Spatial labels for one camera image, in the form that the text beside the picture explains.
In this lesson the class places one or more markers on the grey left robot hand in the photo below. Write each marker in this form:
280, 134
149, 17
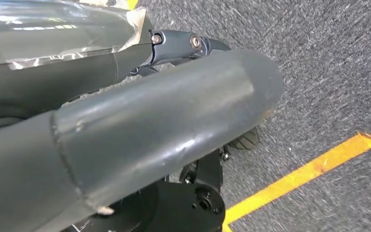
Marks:
140, 128

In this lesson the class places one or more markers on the black robot leg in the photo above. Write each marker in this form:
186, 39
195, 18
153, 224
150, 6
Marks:
179, 205

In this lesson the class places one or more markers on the black ribbed robot foot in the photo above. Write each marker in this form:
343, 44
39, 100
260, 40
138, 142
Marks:
246, 141

